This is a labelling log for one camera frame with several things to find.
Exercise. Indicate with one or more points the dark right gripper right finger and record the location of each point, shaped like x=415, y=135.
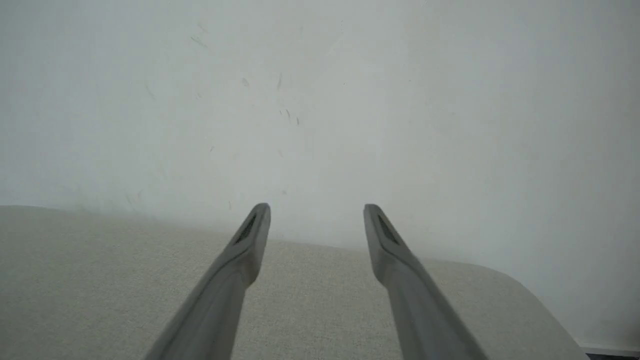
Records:
x=415, y=295

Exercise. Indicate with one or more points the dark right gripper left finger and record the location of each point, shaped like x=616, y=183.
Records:
x=225, y=295

